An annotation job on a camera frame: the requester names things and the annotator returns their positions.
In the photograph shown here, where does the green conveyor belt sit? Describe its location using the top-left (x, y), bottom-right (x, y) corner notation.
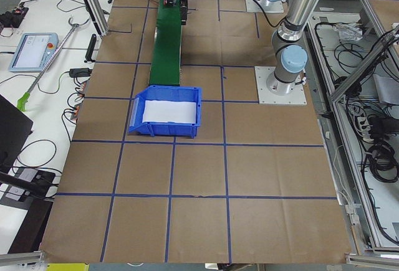
top-left (149, 0), bottom-right (181, 86)

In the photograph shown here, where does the blue source bin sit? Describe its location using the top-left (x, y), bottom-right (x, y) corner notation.
top-left (128, 85), bottom-right (202, 138)

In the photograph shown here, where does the white foam pad source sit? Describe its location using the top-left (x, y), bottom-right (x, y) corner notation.
top-left (142, 100), bottom-right (197, 123)

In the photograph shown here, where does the black power adapter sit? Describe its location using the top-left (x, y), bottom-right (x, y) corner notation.
top-left (69, 68), bottom-right (92, 78)

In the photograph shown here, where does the blue teach pendant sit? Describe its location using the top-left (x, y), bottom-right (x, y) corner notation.
top-left (8, 32), bottom-right (59, 72)

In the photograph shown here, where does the silver reacher grabber tool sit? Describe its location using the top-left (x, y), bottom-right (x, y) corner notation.
top-left (17, 17), bottom-right (90, 112)

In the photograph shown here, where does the black monitor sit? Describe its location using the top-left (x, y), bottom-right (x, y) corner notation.
top-left (0, 95), bottom-right (33, 173)

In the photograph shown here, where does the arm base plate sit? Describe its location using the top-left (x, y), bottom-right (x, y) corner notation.
top-left (245, 0), bottom-right (284, 14)
top-left (254, 66), bottom-right (307, 106)

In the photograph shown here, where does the aluminium frame post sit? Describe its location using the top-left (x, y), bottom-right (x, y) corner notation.
top-left (83, 0), bottom-right (108, 37)

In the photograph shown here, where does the black cable bundle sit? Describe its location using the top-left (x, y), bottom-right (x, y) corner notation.
top-left (361, 140), bottom-right (399, 184)

